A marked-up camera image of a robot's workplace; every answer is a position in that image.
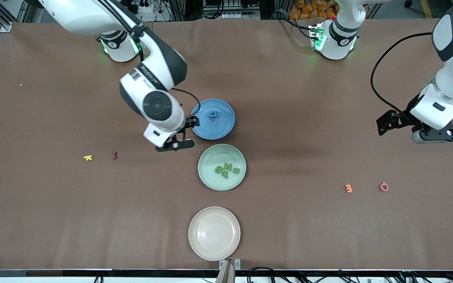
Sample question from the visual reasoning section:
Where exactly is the bag of orange packets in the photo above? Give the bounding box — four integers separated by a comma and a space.
289, 0, 339, 21

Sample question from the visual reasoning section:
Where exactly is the white power strip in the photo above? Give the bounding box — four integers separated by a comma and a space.
203, 0, 260, 20
131, 0, 155, 15

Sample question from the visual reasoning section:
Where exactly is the grey metal edge bracket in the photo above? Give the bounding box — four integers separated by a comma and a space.
219, 258, 242, 272

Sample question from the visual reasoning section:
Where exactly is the silver table edge rail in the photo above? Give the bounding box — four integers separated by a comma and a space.
0, 269, 453, 283

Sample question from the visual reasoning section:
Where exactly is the tan post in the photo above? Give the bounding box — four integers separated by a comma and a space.
215, 261, 236, 283

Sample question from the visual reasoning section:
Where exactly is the beige plate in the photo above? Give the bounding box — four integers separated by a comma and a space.
188, 206, 241, 261

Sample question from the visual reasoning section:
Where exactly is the blue plate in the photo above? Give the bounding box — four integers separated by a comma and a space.
191, 98, 236, 141

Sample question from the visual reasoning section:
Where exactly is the green plate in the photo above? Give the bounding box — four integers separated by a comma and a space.
197, 143, 247, 191

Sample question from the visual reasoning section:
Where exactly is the brown table cover sheet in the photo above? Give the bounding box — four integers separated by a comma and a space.
0, 18, 453, 272

